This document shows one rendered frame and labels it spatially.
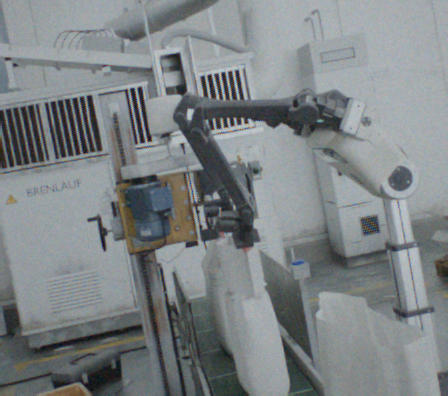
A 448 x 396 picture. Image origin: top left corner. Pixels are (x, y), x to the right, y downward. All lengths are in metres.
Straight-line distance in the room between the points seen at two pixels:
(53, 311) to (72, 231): 0.66
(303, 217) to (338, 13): 2.11
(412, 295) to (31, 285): 3.90
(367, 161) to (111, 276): 3.80
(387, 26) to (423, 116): 1.00
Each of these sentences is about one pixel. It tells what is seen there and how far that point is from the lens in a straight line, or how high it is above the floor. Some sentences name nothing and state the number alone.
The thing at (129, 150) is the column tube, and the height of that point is 1.48.
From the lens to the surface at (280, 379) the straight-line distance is 3.10.
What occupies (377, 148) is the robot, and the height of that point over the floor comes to 1.33.
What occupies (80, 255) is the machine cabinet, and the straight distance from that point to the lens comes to 6.17.
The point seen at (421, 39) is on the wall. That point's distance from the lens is 8.08.
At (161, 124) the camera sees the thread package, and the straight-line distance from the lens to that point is 3.18.
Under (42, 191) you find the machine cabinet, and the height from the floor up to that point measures 1.28.
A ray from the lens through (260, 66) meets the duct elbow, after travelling 6.56.
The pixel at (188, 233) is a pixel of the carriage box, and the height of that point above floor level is 1.06.
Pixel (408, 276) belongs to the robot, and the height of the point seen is 0.82.
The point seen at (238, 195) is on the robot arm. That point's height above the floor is 1.25.
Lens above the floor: 1.49
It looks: 3 degrees down
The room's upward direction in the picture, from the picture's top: 10 degrees counter-clockwise
